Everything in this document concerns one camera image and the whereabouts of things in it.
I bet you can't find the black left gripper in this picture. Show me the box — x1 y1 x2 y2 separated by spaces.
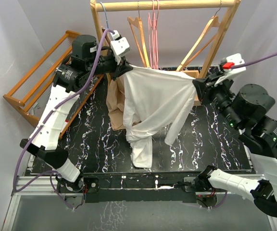
86 50 132 81

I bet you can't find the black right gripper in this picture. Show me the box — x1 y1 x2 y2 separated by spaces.
194 72 244 131

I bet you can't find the beige t shirt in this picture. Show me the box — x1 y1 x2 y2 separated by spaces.
106 76 125 130

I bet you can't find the white t shirt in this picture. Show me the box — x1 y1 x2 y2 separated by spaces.
123 66 197 168

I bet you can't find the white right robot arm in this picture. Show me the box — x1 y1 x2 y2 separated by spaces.
193 75 277 218

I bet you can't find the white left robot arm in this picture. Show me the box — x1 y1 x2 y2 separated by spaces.
20 33 132 192

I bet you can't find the light wooden hanger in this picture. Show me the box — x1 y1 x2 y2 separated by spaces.
176 2 222 72

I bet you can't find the wooden clothes rack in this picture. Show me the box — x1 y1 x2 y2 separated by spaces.
89 0 242 106

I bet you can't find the orange wooden shelf rack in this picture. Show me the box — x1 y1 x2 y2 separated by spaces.
3 29 105 140

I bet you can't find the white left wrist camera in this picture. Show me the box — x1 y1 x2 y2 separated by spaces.
110 30 131 57

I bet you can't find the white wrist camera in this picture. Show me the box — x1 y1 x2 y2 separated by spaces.
220 53 246 79
110 30 131 57

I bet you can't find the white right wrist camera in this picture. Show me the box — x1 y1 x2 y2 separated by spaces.
220 53 246 79

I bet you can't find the pink wire hanger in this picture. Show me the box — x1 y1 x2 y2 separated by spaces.
148 1 155 69
154 0 160 69

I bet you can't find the blue wire hanger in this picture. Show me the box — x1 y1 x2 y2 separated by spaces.
100 1 110 29

